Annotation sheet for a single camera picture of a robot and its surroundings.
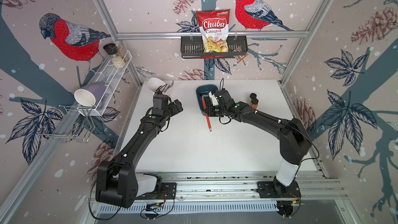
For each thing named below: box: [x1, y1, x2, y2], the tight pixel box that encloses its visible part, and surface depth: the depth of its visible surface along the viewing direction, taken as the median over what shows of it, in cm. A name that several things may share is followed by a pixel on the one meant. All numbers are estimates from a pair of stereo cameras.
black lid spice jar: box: [103, 43, 126, 69], surface depth 83 cm
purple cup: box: [74, 82, 107, 107], surface depth 63 cm
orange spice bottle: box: [250, 98, 259, 110], surface depth 100 cm
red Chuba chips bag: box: [195, 9, 231, 53], surface depth 84 cm
